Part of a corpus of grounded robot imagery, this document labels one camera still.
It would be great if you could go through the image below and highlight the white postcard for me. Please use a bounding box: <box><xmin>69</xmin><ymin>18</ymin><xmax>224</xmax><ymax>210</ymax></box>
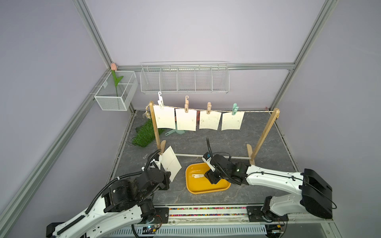
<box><xmin>175</xmin><ymin>109</ymin><xmax>197</xmax><ymax>131</ymax></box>
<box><xmin>159</xmin><ymin>146</ymin><xmax>182</xmax><ymax>182</ymax></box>
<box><xmin>153</xmin><ymin>105</ymin><xmax>176</xmax><ymax>129</ymax></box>
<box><xmin>221</xmin><ymin>112</ymin><xmax>245</xmax><ymax>131</ymax></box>
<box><xmin>199</xmin><ymin>111</ymin><xmax>222</xmax><ymax>131</ymax></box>

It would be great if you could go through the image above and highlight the green clothespin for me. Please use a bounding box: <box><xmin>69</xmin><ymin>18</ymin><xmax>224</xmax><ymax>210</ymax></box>
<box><xmin>232</xmin><ymin>103</ymin><xmax>239</xmax><ymax>116</ymax></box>

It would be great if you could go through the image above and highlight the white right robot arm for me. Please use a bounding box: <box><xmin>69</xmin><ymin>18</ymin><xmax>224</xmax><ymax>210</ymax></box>
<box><xmin>202</xmin><ymin>152</ymin><xmax>337</xmax><ymax>223</ymax></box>

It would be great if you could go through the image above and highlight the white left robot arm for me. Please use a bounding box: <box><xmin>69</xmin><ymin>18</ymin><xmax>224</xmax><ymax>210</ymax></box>
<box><xmin>46</xmin><ymin>168</ymin><xmax>171</xmax><ymax>238</ymax></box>

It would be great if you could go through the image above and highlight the yellow plastic tray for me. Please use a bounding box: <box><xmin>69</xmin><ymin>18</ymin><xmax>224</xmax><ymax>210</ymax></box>
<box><xmin>186</xmin><ymin>163</ymin><xmax>231</xmax><ymax>194</ymax></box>

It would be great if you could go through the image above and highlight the green artificial grass mat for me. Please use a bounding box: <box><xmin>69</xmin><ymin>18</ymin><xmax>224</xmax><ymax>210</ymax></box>
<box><xmin>132</xmin><ymin>119</ymin><xmax>155</xmax><ymax>147</ymax></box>

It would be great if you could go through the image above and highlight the wooden hooked clothespin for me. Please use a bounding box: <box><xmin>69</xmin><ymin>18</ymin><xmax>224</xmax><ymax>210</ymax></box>
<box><xmin>184</xmin><ymin>95</ymin><xmax>189</xmax><ymax>113</ymax></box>

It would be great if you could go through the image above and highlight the white hooked clothespin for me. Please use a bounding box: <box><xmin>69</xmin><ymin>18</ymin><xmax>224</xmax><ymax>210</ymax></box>
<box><xmin>157</xmin><ymin>91</ymin><xmax>164</xmax><ymax>109</ymax></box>

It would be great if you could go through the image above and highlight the pink artificial tulip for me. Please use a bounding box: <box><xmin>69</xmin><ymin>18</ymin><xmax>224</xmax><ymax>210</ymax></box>
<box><xmin>111</xmin><ymin>63</ymin><xmax>124</xmax><ymax>97</ymax></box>

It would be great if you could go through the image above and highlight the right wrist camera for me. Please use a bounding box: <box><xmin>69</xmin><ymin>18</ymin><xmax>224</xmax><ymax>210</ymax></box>
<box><xmin>202</xmin><ymin>152</ymin><xmax>215</xmax><ymax>172</ymax></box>

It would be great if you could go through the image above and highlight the wooden drying rack frame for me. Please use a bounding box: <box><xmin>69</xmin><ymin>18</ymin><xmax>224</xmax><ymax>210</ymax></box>
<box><xmin>145</xmin><ymin>101</ymin><xmax>280</xmax><ymax>165</ymax></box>

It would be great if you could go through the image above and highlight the twine string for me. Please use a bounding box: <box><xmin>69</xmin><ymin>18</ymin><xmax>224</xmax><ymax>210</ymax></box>
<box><xmin>145</xmin><ymin>102</ymin><xmax>276</xmax><ymax>114</ymax></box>

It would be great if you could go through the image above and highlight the white mesh wall basket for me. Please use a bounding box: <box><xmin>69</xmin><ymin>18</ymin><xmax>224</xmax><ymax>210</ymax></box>
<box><xmin>94</xmin><ymin>70</ymin><xmax>138</xmax><ymax>111</ymax></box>

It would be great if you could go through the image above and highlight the white wire wall shelf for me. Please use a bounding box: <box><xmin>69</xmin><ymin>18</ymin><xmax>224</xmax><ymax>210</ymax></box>
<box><xmin>140</xmin><ymin>61</ymin><xmax>230</xmax><ymax>94</ymax></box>

